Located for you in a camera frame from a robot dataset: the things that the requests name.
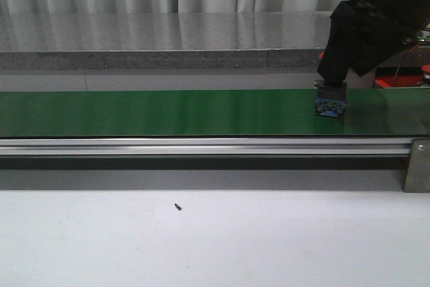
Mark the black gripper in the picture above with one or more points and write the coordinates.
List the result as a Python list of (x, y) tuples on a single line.
[(365, 33)]

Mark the red bin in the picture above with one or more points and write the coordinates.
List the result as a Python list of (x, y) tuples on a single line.
[(402, 77)]

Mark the green circuit board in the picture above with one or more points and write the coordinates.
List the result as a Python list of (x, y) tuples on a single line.
[(424, 35)]

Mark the grey stone counter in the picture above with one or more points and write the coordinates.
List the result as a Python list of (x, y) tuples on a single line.
[(139, 41)]

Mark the green conveyor belt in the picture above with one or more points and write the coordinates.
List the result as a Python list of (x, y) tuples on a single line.
[(264, 112)]

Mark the metal conveyor support bracket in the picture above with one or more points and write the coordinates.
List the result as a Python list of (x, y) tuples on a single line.
[(417, 178)]

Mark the aluminium conveyor side rail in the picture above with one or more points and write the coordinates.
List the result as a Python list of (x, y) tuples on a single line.
[(207, 146)]

